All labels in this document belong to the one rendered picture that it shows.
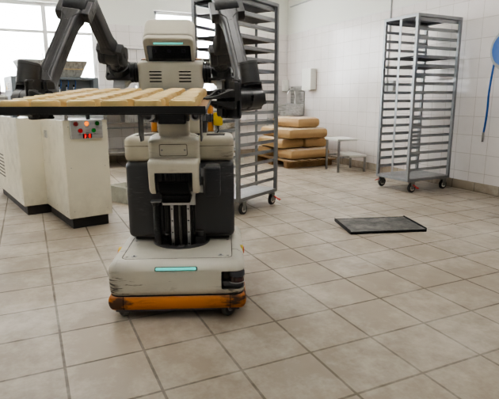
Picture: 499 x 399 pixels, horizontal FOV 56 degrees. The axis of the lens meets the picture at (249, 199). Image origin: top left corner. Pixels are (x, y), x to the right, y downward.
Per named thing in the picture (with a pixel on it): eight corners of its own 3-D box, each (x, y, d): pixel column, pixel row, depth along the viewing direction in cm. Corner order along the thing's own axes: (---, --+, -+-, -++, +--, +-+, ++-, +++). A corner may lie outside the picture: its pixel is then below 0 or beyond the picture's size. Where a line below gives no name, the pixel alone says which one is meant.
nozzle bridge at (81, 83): (7, 116, 419) (3, 77, 412) (89, 115, 460) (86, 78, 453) (14, 118, 393) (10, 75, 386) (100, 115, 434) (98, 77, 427)
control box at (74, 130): (70, 138, 355) (68, 119, 352) (101, 137, 369) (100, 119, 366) (71, 139, 352) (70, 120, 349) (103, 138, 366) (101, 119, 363)
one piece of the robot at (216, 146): (139, 245, 270) (130, 96, 252) (234, 244, 273) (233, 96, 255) (127, 266, 237) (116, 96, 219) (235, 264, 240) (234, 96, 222)
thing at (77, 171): (47, 213, 422) (38, 111, 403) (86, 207, 442) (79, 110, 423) (70, 229, 366) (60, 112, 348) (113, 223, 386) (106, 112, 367)
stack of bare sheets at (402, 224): (403, 218, 399) (403, 214, 399) (426, 231, 361) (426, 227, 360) (334, 221, 392) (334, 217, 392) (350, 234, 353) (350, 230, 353)
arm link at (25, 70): (56, 110, 138) (28, 106, 139) (60, 70, 137) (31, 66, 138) (36, 106, 126) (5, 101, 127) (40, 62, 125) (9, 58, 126)
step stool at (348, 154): (366, 171, 654) (367, 138, 645) (337, 172, 642) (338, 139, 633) (350, 167, 696) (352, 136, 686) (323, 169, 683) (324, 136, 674)
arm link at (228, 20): (240, 7, 159) (208, 11, 158) (241, -6, 154) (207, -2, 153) (268, 112, 141) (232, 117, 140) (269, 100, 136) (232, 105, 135)
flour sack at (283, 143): (257, 145, 754) (257, 135, 751) (279, 143, 774) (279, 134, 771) (281, 149, 693) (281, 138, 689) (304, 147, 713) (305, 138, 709)
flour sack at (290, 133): (289, 139, 678) (289, 129, 675) (273, 137, 714) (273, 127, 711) (329, 137, 713) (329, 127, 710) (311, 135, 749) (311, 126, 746)
